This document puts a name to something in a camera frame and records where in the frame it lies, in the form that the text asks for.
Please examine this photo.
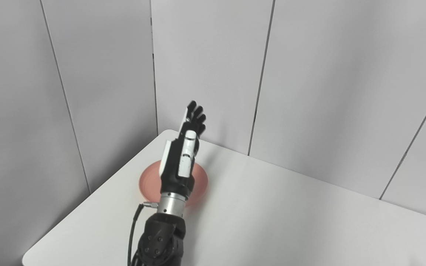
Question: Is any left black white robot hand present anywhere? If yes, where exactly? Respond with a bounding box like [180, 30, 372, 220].
[159, 100, 207, 201]

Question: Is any pink round plate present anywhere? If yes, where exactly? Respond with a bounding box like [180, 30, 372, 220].
[139, 160, 209, 207]

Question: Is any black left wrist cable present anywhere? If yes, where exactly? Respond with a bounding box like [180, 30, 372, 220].
[127, 202, 159, 266]

